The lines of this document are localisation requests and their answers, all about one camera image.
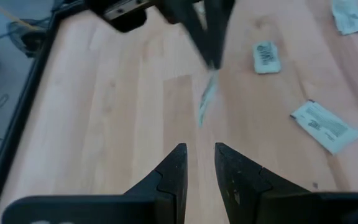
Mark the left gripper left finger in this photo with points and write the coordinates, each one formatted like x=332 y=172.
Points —
x=174 y=174

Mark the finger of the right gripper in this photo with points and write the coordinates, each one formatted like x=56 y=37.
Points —
x=188 y=18
x=221 y=25

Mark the green white stevia packet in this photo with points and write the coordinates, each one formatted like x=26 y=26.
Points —
x=266 y=57
x=208 y=93
x=350 y=15
x=325 y=126

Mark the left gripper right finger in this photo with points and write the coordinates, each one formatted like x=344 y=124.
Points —
x=238 y=180

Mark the black floor fan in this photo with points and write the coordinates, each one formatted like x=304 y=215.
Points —
x=30 y=39

